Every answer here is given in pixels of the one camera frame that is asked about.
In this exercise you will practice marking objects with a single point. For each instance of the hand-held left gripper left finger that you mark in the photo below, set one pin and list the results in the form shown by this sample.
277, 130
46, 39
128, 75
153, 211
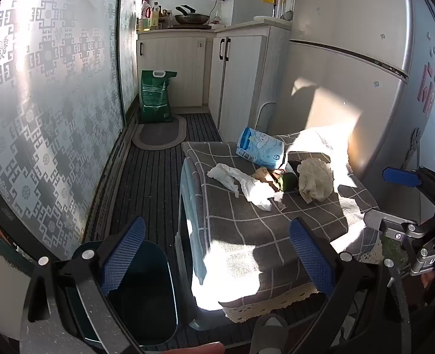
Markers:
123, 254

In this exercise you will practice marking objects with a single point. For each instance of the white tissue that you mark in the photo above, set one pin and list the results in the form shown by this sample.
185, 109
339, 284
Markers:
254, 191

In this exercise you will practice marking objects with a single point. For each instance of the red cap oil jug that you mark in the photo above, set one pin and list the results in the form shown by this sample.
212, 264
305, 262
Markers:
145, 16

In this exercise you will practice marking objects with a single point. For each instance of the grey checked tablecloth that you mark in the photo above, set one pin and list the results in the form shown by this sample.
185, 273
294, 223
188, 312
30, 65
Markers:
239, 221

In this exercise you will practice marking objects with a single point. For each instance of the white paper ball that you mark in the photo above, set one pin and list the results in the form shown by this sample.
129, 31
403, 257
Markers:
315, 179

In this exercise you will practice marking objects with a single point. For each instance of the dark sauce bottle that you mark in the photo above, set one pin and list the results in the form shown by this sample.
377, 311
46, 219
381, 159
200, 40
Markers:
165, 18

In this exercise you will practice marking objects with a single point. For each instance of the green rice bag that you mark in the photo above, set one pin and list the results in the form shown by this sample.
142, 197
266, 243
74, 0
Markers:
154, 96

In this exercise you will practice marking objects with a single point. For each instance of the white kitchen cabinet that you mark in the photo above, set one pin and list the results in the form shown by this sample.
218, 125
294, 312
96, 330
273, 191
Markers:
243, 73
176, 70

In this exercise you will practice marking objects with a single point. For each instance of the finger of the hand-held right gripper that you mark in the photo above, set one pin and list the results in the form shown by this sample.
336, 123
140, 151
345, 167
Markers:
401, 177
390, 225

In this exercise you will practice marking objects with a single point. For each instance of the silver refrigerator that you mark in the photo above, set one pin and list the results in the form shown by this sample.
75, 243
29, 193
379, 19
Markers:
350, 18

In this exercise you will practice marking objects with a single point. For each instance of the tan bread piece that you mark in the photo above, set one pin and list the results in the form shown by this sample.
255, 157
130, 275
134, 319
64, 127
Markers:
262, 175

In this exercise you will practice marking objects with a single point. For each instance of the dark blue trash bin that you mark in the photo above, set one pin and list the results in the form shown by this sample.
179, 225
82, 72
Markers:
143, 287

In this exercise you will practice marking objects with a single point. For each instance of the grey oval floor mat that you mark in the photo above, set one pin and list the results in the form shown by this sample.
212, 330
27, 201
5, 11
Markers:
158, 136

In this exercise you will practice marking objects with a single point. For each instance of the light blue tissue pack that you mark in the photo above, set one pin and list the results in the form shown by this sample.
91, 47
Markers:
261, 147

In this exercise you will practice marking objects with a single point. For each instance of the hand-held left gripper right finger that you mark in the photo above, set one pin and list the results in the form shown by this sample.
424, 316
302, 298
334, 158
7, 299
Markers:
311, 254

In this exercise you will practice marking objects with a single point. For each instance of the yellow oil bottle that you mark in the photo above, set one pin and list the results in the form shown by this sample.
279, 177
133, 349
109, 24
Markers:
154, 16

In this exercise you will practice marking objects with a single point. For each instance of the person's left hand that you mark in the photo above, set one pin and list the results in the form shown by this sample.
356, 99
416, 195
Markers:
195, 349

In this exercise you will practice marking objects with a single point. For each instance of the green cucumber piece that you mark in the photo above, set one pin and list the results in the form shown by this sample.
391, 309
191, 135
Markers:
287, 182

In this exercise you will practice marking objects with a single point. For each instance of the small white bottle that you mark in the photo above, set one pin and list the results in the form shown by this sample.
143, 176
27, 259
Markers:
216, 20

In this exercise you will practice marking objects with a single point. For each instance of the patterned frosted glass door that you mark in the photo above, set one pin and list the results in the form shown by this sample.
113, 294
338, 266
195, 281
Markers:
55, 99

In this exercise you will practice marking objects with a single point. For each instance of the dark metal wok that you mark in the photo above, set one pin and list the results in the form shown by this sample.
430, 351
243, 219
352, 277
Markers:
191, 17

